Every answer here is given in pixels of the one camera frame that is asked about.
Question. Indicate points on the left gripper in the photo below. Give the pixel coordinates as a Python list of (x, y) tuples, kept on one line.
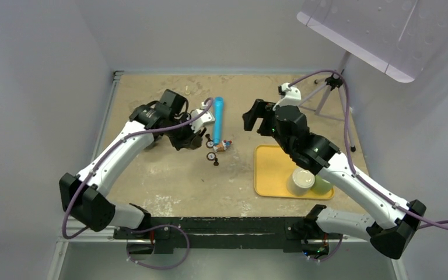
[(186, 142)]

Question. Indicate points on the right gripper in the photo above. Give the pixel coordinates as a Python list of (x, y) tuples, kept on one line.
[(261, 109)]

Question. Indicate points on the cream white ceramic mug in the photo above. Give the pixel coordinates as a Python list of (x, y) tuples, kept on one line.
[(300, 182)]

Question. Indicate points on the grey teal ceramic mug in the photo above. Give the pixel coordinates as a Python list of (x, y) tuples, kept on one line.
[(153, 145)]

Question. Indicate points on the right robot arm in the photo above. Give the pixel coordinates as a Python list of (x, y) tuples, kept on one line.
[(390, 222)]

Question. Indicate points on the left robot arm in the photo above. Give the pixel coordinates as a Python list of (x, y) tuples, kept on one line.
[(84, 194)]

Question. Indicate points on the light green ceramic mug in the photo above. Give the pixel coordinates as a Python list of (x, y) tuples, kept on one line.
[(321, 186)]

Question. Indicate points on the cream chess piece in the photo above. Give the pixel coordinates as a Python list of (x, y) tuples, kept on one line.
[(187, 91)]

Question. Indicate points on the blue toy microphone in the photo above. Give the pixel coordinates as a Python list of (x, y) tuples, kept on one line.
[(218, 114)]

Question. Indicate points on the yellow plastic tray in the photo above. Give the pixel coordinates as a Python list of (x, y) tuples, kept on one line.
[(272, 168)]

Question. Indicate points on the translucent perforated panel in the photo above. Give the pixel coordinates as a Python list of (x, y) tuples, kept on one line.
[(397, 37)]

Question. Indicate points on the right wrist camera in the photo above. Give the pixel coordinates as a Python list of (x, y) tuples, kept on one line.
[(289, 96)]

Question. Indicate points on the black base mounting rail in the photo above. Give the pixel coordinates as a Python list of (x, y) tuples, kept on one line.
[(290, 234)]

